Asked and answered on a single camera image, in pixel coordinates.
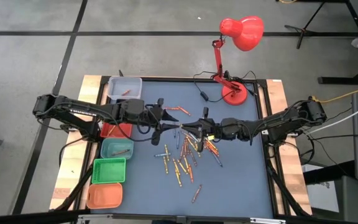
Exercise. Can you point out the orange crayon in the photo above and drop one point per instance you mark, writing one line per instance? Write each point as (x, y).
(211, 146)
(112, 130)
(213, 150)
(191, 173)
(187, 136)
(184, 110)
(125, 92)
(171, 108)

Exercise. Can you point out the black stand base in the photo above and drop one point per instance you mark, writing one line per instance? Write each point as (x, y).
(334, 80)

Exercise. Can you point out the red desk lamp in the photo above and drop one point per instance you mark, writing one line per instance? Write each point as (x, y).
(244, 32)

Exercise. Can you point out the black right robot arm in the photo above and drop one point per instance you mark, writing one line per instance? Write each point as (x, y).
(259, 123)

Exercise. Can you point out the black plastic basket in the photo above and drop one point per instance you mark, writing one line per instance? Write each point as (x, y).
(120, 101)

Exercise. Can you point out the red plastic basket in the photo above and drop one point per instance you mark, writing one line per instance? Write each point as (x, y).
(123, 130)

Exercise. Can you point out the black table frame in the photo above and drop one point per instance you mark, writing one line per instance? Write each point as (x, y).
(179, 79)

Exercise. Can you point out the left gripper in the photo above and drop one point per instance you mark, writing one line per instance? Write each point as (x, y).
(154, 118)

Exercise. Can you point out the teal plastic bin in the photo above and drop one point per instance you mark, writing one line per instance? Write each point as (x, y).
(109, 145)

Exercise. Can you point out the clear plastic bin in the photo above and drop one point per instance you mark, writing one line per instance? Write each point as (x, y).
(120, 84)

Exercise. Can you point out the aluminium table rail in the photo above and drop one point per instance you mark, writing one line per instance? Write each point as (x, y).
(266, 221)

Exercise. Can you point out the black tripod stand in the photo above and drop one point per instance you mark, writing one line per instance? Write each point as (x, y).
(303, 31)

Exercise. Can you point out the green plastic basket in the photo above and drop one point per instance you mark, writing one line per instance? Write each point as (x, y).
(109, 171)

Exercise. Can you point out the light blue crayon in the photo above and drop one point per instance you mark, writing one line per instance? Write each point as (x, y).
(192, 135)
(162, 154)

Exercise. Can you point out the orange plastic bin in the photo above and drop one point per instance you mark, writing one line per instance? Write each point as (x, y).
(101, 197)

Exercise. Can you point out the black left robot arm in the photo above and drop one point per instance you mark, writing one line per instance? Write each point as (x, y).
(82, 111)

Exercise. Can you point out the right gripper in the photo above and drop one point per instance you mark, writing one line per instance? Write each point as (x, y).
(211, 129)

